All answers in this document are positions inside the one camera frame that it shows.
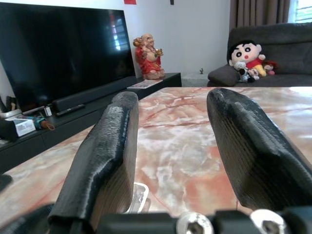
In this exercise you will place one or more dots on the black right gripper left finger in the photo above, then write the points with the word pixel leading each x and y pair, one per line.
pixel 104 156

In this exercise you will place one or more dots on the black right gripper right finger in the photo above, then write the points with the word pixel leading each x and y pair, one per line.
pixel 258 156

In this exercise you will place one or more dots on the clear plastic trash piece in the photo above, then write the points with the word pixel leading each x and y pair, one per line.
pixel 141 197

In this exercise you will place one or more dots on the black low tv cabinet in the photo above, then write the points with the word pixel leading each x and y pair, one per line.
pixel 73 122

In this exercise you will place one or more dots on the black remote control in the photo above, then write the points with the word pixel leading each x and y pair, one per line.
pixel 70 110

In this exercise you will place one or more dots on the black soundbar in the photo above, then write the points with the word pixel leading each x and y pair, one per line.
pixel 95 93

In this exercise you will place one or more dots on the small white box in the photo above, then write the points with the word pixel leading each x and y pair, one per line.
pixel 47 111

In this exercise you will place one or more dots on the teal folded umbrella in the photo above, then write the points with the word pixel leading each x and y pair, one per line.
pixel 39 122

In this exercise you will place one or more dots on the small white animal plush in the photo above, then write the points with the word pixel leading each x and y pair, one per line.
pixel 253 74

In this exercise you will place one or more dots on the white and black carton box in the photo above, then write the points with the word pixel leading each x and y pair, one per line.
pixel 23 125

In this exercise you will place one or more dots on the small black and white plush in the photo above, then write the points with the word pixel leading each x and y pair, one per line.
pixel 241 69

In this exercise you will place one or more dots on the small red haired doll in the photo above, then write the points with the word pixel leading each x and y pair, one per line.
pixel 270 67

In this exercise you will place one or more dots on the dark grey fabric sofa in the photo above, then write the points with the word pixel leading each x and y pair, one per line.
pixel 275 58

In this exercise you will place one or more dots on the cartoon boy plush doll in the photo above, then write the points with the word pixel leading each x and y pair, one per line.
pixel 247 54

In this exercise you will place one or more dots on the red laughing buddha statue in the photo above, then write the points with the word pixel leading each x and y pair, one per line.
pixel 149 56

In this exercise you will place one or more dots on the large black flat television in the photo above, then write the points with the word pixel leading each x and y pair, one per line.
pixel 65 51

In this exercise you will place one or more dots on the brown curtain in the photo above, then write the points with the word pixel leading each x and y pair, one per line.
pixel 258 13

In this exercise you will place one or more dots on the red wall decoration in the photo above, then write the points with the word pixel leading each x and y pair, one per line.
pixel 130 2

